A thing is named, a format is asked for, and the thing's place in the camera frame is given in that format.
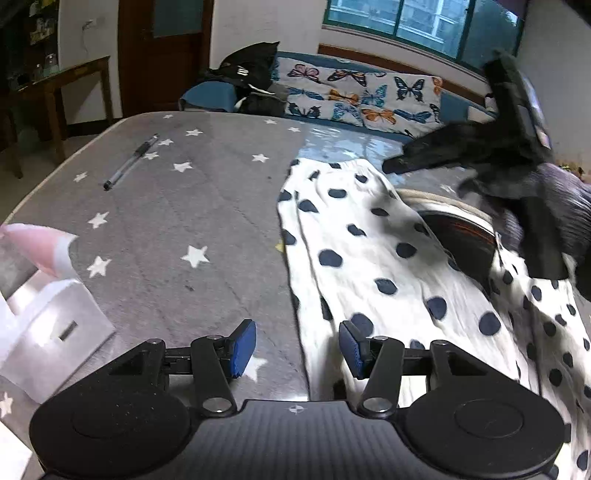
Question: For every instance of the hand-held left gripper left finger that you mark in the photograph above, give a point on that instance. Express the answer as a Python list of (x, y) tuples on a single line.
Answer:
[(244, 346)]

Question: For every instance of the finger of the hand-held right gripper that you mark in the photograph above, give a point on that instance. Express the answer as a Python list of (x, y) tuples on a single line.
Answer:
[(480, 188), (438, 150)]

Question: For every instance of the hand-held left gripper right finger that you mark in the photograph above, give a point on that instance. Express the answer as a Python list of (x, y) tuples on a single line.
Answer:
[(351, 348)]

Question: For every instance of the white polka dot pants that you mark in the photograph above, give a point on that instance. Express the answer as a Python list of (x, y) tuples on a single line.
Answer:
[(369, 258)]

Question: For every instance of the person's right hand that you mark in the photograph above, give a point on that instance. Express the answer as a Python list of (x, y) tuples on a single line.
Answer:
[(572, 212)]

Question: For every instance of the butterfly print pillow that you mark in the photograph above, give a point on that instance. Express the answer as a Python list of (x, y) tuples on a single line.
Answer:
[(323, 87), (411, 104)]

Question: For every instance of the green framed window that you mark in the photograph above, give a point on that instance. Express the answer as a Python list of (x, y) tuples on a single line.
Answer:
[(415, 23)]

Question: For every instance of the grey star tablecloth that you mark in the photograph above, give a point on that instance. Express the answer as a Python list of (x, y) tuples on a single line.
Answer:
[(184, 207)]

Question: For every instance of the dark grey garment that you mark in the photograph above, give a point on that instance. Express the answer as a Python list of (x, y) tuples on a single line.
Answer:
[(263, 104)]

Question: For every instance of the white paper box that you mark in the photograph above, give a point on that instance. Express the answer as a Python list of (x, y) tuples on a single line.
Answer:
[(55, 332)]

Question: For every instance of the black jacket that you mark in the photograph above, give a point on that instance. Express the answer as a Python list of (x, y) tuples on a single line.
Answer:
[(244, 69)]

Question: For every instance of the black pen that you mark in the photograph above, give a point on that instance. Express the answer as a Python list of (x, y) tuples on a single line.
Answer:
[(130, 161)]

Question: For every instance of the brown wooden door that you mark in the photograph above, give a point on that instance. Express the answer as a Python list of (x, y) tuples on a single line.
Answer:
[(161, 69)]

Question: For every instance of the wooden side table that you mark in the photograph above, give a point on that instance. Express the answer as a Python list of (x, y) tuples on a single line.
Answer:
[(74, 69)]

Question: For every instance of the wooden shelf with bottles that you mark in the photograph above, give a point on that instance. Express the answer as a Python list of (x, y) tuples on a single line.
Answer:
[(41, 27)]

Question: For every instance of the white wall socket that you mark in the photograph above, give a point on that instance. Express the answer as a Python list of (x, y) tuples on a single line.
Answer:
[(94, 23)]

